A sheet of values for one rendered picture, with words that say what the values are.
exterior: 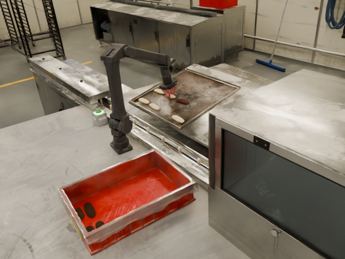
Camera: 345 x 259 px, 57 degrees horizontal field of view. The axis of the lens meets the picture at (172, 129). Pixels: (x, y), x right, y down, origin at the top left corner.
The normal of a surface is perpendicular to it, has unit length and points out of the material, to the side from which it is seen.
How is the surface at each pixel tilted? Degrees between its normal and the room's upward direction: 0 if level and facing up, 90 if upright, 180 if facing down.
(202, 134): 10
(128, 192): 0
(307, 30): 90
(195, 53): 90
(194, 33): 90
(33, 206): 0
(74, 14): 90
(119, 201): 0
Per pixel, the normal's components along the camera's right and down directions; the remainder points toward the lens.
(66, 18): 0.63, 0.36
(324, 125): -0.06, -0.87
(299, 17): -0.77, 0.36
